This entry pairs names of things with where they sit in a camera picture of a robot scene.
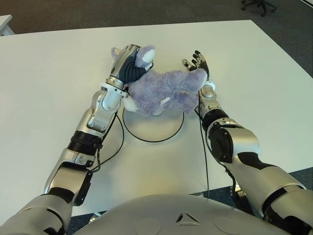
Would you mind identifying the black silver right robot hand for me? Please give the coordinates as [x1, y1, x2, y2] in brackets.
[181, 50, 210, 83]

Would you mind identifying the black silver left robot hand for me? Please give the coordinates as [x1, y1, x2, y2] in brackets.
[109, 44, 154, 85]

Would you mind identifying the purple plush bunny doll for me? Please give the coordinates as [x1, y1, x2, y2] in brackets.
[111, 44, 208, 116]

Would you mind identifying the white plate black rim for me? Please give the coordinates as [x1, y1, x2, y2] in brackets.
[122, 107, 185, 143]

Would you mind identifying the black office chair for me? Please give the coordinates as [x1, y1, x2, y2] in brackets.
[241, 0, 278, 17]

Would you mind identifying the white desk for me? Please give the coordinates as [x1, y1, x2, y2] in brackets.
[0, 14, 13, 36]

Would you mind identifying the grey robot torso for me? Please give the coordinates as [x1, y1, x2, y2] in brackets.
[75, 194, 287, 235]

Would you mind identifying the thin black left wrist cable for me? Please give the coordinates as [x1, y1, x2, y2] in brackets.
[97, 115, 125, 167]

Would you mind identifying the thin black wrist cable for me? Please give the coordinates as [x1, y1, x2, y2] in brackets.
[97, 115, 125, 167]
[194, 109, 211, 199]

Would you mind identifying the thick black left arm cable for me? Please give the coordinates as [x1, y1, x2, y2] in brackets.
[91, 146, 102, 173]

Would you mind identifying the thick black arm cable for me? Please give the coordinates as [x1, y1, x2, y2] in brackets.
[91, 146, 102, 173]
[224, 166, 255, 218]

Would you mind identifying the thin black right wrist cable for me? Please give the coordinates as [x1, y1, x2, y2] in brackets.
[194, 109, 211, 199]

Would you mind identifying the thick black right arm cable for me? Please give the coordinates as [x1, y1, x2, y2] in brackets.
[224, 166, 255, 218]

